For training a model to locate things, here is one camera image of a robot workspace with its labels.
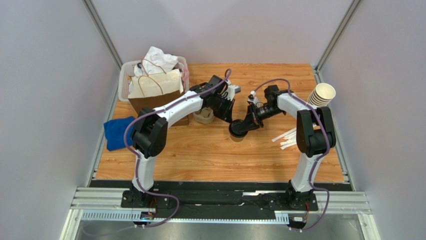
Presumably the crumpled white paper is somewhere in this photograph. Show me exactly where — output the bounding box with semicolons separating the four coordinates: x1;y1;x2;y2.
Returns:
133;46;179;77

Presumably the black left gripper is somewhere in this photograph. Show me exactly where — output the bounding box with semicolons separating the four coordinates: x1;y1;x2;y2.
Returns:
211;96;236;126

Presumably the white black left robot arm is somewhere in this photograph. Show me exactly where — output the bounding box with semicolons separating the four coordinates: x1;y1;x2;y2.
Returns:
121;69;236;208

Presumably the black plastic cup lid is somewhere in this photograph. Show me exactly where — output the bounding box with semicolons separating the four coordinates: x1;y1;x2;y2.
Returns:
228;119;248;138

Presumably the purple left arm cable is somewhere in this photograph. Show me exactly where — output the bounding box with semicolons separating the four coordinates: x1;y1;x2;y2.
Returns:
123;68;233;229

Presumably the stack of paper cups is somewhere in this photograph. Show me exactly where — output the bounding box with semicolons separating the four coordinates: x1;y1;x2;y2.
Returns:
307;83;336;107

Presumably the brown paper bag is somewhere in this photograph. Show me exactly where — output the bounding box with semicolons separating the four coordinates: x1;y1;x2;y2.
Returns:
127;69;185;113

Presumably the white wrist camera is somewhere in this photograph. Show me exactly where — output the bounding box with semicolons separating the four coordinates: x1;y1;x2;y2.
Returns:
223;84;241;101
247;90;261;107

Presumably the blue folded cloth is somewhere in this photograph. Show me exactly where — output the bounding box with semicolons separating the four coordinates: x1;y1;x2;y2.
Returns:
103;116;135;152

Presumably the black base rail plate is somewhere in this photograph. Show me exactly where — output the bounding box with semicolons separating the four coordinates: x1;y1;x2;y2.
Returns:
89;179;354;221

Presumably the white wrapped straw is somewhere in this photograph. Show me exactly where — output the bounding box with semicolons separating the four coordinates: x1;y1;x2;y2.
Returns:
280;138;297;150
271;127;297;142

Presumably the cardboard cup carrier tray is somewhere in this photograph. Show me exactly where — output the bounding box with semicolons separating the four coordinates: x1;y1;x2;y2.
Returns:
192;107;215;124

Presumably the aluminium frame rail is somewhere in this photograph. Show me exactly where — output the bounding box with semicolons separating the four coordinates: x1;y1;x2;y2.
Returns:
60;187;381;240

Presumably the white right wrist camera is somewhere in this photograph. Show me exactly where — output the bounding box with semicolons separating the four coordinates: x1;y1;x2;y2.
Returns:
247;90;261;107

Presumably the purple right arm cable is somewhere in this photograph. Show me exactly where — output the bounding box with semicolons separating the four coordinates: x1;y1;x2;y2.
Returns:
252;78;331;233

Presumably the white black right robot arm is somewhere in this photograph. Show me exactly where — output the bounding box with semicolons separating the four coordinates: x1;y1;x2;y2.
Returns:
229;85;337;209

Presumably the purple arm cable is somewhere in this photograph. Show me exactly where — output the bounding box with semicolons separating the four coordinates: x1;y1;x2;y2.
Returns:
252;78;331;233
123;68;233;229

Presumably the brown paper coffee cup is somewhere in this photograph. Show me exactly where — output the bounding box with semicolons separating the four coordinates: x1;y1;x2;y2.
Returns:
230;134;246;143

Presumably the white plastic basket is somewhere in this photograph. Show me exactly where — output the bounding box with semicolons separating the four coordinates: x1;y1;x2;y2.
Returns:
117;56;190;102

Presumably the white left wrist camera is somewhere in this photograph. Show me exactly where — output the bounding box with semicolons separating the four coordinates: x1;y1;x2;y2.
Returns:
223;84;241;101

